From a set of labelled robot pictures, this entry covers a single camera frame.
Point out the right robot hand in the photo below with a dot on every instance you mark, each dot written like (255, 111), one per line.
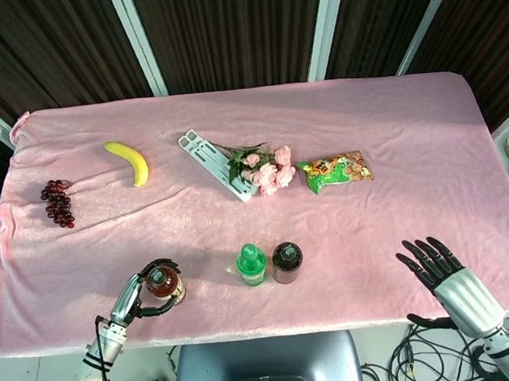
(467, 301)

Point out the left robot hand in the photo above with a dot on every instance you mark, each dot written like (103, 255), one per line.
(125, 297)

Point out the amber tea bottle white label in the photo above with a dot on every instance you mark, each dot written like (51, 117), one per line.
(167, 289)

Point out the dark red tea bottle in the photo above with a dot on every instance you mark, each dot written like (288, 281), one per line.
(286, 261)

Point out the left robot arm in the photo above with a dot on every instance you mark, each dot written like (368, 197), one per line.
(109, 341)

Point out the dark red grape bunch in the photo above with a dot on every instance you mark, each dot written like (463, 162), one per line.
(59, 205)

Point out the pink plush tablecloth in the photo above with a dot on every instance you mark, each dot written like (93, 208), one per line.
(372, 216)

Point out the green Sprite bottle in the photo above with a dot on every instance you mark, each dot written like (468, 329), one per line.
(251, 262)

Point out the yellow banana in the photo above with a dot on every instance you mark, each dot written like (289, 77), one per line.
(138, 162)

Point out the grey robot torso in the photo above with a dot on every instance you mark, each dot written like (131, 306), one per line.
(265, 368)

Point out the white folding stand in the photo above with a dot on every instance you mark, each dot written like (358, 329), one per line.
(209, 159)

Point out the green snack bag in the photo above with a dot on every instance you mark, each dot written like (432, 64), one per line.
(337, 167)

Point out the pink rose bouquet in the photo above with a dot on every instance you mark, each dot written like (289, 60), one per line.
(275, 173)

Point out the dark brown curtain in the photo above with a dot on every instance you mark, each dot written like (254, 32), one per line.
(232, 32)

